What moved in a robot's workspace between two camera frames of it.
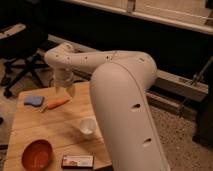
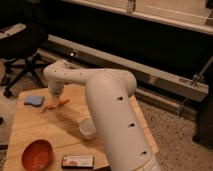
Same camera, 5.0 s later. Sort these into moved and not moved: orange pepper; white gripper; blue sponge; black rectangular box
Moved: white gripper
Not moved: black rectangular box; orange pepper; blue sponge
